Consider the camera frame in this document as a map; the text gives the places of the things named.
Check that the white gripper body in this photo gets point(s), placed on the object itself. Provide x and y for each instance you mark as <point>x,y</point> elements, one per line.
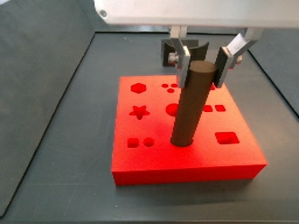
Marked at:
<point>201,13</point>

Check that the dark curved foam block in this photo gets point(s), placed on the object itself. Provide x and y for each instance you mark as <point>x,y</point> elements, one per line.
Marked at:
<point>198,50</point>

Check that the brown oval peg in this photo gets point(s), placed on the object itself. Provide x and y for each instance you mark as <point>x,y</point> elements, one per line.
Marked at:
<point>193,100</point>

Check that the red foam shape board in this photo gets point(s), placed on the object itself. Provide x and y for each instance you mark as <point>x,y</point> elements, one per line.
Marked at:
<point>223,153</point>

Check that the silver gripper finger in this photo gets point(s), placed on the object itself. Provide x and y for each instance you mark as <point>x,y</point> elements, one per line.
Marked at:
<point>233,51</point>
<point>182,56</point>

